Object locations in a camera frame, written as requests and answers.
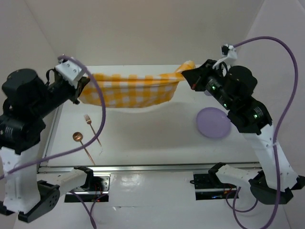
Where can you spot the aluminium front rail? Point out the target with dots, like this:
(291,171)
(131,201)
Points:
(133,168)

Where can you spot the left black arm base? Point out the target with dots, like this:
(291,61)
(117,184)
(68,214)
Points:
(98,187)

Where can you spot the yellow white checkered cloth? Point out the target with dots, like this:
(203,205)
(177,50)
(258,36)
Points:
(139,91)

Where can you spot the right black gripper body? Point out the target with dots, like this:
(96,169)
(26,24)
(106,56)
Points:
(213,82)

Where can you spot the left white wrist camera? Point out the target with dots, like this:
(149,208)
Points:
(70,71)

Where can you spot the copper fork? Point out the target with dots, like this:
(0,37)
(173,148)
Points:
(89,122)

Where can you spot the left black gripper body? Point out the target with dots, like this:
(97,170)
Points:
(61,89)

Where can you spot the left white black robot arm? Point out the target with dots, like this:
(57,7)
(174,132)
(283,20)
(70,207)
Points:
(29,100)

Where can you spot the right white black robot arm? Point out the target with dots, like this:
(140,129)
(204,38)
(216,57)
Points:
(251,118)

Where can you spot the lilac plastic plate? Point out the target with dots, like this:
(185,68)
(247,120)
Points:
(213,123)

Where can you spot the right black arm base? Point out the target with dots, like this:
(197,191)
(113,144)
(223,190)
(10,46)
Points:
(205,190)

